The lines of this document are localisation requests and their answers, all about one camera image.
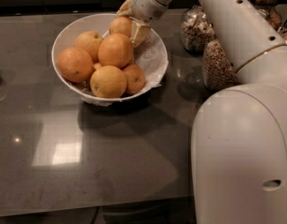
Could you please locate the orange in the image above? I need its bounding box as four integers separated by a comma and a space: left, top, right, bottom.
98, 34, 133, 68
123, 64, 145, 95
57, 47, 94, 83
75, 31, 103, 63
89, 66, 127, 98
109, 17, 132, 37

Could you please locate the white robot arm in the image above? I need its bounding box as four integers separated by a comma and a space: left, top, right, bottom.
119, 0, 287, 224

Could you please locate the white paper liner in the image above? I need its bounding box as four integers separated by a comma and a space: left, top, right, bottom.
77, 30, 169, 106

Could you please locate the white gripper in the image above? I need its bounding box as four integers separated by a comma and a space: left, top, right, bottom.
116, 0, 168, 48

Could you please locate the glass jar of ring cereal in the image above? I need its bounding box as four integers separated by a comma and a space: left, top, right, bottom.
202, 39, 239, 91

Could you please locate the small orange hidden underneath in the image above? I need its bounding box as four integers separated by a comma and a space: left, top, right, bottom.
93, 63, 102, 70

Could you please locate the glass jar of brown cereal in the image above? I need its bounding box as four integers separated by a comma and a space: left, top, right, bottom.
254, 0, 282, 31

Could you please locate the glass jar of square cereal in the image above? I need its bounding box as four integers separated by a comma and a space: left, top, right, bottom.
181, 6, 215, 52

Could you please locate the white bowl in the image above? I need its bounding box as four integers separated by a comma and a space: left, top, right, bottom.
51, 12, 169, 105

